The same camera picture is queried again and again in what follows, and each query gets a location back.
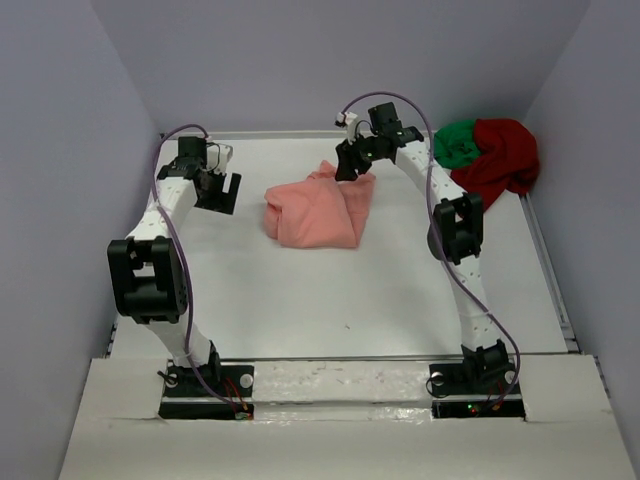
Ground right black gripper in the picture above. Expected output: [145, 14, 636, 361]
[334, 130, 383, 182]

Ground pink t shirt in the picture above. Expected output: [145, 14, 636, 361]
[263, 160, 376, 249]

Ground red t shirt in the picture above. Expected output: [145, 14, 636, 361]
[451, 119, 540, 211]

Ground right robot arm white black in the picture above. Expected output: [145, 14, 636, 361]
[335, 102, 518, 402]

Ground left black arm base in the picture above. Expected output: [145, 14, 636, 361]
[157, 362, 255, 421]

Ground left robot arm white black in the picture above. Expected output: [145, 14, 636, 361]
[107, 136, 241, 395]

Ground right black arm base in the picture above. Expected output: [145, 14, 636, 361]
[425, 362, 526, 420]

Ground green t shirt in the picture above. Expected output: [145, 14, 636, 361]
[434, 120, 481, 170]

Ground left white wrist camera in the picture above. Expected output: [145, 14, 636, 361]
[206, 142, 234, 175]

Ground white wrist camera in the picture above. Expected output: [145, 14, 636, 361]
[334, 112, 359, 144]
[206, 142, 234, 175]

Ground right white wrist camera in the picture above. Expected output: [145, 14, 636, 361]
[334, 112, 359, 144]

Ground aluminium back rail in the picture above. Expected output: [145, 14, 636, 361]
[160, 129, 441, 141]

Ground aluminium left side rail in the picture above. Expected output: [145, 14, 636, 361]
[102, 318, 119, 359]

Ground aluminium front rail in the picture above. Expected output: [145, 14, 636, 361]
[221, 353, 463, 363]

